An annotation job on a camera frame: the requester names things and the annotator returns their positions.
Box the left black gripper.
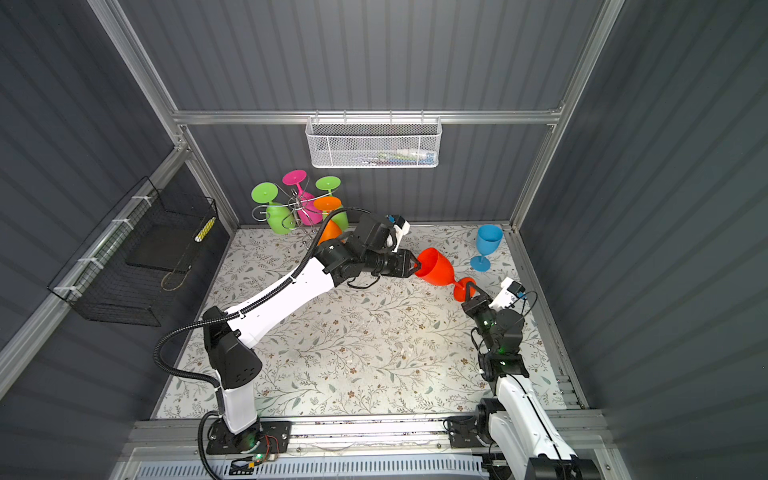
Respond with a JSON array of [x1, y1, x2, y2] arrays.
[[361, 248, 422, 277]]

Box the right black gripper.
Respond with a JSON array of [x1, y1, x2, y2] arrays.
[[464, 281, 500, 357]]

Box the red plastic wine glass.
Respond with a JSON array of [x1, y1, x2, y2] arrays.
[[415, 248, 475, 303]]

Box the blue plastic wine glass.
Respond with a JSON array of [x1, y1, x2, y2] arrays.
[[470, 225, 504, 272]]

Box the orange plastic wine glass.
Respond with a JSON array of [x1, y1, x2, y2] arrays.
[[314, 196, 343, 244]]

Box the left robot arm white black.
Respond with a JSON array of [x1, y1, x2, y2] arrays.
[[152, 210, 421, 457]]

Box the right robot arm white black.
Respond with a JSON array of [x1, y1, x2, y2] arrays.
[[454, 277, 602, 479]]

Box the pink plastic wine glass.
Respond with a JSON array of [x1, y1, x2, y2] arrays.
[[282, 170, 323, 226]]

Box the right green plastic wine glass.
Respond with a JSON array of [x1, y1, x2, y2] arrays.
[[315, 176, 349, 231]]

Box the green plastic wine glass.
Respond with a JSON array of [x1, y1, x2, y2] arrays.
[[315, 176, 349, 231], [251, 182, 297, 235]]

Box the chrome wine glass rack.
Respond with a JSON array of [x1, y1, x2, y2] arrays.
[[251, 182, 324, 235]]

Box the left green plastic wine glass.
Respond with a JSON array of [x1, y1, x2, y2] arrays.
[[251, 182, 297, 235]]

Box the items in white basket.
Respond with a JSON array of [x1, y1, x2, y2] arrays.
[[352, 149, 438, 167]]

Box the white ventilation grille strip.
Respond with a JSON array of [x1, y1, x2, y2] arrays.
[[134, 454, 490, 480]]

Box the yellow item in black basket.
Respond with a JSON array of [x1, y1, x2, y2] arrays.
[[194, 216, 217, 243]]

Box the white wire mesh basket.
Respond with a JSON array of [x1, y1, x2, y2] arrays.
[[305, 117, 443, 169]]

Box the black wire basket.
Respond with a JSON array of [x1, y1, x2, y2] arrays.
[[48, 177, 218, 327]]

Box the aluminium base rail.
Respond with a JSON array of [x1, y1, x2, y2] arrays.
[[122, 410, 610, 458]]

